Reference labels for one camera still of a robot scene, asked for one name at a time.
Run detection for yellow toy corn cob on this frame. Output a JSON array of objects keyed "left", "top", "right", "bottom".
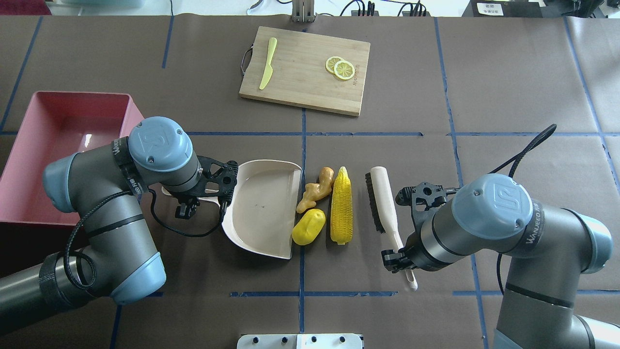
[{"left": 330, "top": 166, "right": 354, "bottom": 245}]

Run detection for yellow plastic toy knife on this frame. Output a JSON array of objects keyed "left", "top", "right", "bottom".
[{"left": 259, "top": 37, "right": 278, "bottom": 91}]

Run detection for lemon slice lower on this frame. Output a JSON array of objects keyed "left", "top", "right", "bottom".
[{"left": 333, "top": 60, "right": 356, "bottom": 81}]

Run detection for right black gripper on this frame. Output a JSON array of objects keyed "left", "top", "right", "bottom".
[{"left": 382, "top": 240, "right": 429, "bottom": 273}]

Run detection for beige plastic dustpan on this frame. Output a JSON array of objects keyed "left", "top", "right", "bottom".
[{"left": 162, "top": 159, "right": 303, "bottom": 260}]

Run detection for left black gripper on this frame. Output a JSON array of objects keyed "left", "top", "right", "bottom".
[{"left": 169, "top": 185, "right": 206, "bottom": 220}]

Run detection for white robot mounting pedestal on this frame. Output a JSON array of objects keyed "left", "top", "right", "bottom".
[{"left": 236, "top": 333, "right": 365, "bottom": 349}]

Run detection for black power box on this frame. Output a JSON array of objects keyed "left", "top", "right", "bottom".
[{"left": 461, "top": 0, "right": 543, "bottom": 18}]

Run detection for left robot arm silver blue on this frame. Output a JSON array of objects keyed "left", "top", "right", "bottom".
[{"left": 1, "top": 116, "right": 200, "bottom": 335}]

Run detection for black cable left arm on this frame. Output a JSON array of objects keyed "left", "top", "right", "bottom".
[{"left": 63, "top": 189, "right": 228, "bottom": 291}]

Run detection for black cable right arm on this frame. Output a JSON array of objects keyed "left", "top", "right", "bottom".
[{"left": 487, "top": 124, "right": 558, "bottom": 296}]

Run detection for yellow toy potato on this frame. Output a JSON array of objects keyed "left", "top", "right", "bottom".
[{"left": 292, "top": 208, "right": 327, "bottom": 246}]

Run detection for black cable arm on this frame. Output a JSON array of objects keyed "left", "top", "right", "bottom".
[
  {"left": 63, "top": 189, "right": 228, "bottom": 291},
  {"left": 487, "top": 124, "right": 558, "bottom": 296}
]

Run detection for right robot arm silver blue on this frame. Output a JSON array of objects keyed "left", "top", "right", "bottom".
[{"left": 382, "top": 173, "right": 619, "bottom": 349}]

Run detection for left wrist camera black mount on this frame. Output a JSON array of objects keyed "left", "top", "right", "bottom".
[{"left": 190, "top": 156, "right": 239, "bottom": 207}]

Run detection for bamboo cutting board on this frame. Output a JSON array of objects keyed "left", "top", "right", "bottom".
[{"left": 239, "top": 26, "right": 371, "bottom": 117}]

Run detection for pink plastic bin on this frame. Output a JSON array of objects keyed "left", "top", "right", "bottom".
[{"left": 0, "top": 91, "right": 144, "bottom": 227}]

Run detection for aluminium frame post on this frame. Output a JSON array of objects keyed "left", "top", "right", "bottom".
[{"left": 292, "top": 0, "right": 316, "bottom": 23}]

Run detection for lemon slice upper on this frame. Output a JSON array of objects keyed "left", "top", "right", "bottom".
[{"left": 324, "top": 56, "right": 343, "bottom": 75}]

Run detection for lemon slice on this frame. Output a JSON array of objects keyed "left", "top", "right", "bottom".
[
  {"left": 324, "top": 56, "right": 343, "bottom": 75},
  {"left": 333, "top": 60, "right": 356, "bottom": 81}
]

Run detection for tan toy ginger root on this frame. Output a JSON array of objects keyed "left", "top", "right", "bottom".
[{"left": 296, "top": 167, "right": 335, "bottom": 214}]

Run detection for cream hand brush black bristles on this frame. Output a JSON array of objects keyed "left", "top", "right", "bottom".
[{"left": 364, "top": 166, "right": 418, "bottom": 291}]

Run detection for pink cloth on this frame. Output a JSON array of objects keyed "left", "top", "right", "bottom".
[{"left": 0, "top": 0, "right": 51, "bottom": 16}]

